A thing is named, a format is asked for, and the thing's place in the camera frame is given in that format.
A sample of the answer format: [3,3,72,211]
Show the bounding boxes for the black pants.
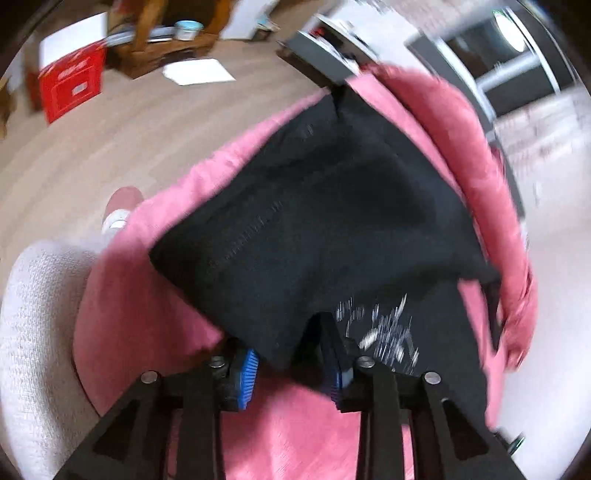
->
[149,86,500,417]

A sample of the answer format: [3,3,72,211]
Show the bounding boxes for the pink bed sheet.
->
[59,65,538,479]

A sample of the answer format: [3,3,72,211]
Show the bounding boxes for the white paper sheet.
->
[162,58,235,86]

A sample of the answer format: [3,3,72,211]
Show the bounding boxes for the light blue round tin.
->
[174,20,204,42]

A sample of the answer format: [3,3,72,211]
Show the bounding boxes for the dark window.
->
[408,1,580,133]

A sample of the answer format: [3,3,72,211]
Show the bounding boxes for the wooden side table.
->
[106,0,233,79]

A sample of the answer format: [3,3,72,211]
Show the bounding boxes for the red cardboard box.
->
[24,41,106,124]

